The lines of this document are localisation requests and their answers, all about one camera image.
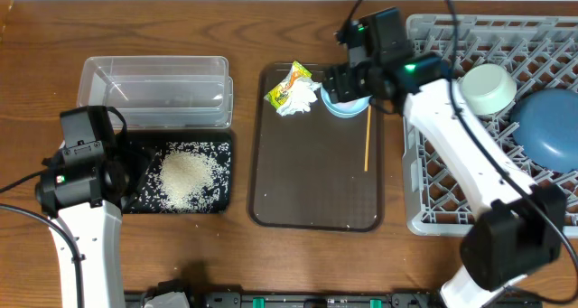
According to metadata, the crumpled white napkin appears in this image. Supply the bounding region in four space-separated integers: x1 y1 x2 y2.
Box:
276 78 322 117

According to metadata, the dark blue plate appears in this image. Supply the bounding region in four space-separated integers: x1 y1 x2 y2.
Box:
510 89 577 173

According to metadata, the light blue small bowl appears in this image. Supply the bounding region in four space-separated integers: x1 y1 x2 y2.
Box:
320 88 369 118

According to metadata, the mint green bowl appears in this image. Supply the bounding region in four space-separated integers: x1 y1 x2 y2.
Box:
460 63 517 116

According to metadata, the brown serving tray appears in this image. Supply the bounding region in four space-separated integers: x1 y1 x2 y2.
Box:
247 62 385 232

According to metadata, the clear plastic bin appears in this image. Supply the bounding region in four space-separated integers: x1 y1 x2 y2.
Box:
77 55 233 130

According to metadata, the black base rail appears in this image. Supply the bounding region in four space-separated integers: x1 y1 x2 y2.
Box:
125 279 444 308

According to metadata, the black waste tray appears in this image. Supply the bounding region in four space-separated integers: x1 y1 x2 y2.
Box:
123 131 233 214

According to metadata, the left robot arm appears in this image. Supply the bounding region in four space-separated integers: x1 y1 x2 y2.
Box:
35 106 152 307

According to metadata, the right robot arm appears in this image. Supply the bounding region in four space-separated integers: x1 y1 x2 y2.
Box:
322 54 577 307

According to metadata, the grey dishwasher rack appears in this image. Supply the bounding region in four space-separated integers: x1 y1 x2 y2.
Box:
403 14 577 238

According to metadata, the yellow green snack wrapper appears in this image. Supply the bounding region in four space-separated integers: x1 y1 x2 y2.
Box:
264 61 312 109

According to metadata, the white rice pile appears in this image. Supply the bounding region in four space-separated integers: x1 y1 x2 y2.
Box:
131 141 232 214

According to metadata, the wooden chopstick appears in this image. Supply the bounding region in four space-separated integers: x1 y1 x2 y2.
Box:
364 105 372 173

